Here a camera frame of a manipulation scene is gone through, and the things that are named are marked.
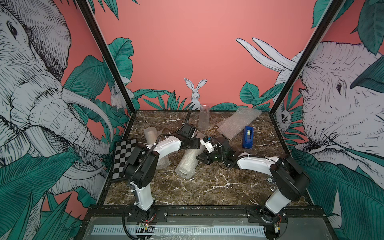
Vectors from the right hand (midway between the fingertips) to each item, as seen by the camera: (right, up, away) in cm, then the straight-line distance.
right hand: (196, 156), depth 84 cm
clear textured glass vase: (+5, +23, +22) cm, 32 cm away
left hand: (+1, +7, +10) cm, 12 cm away
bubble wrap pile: (-5, -4, 0) cm, 6 cm away
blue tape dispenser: (+34, +8, +13) cm, 37 cm away
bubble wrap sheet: (+31, +18, +30) cm, 47 cm away
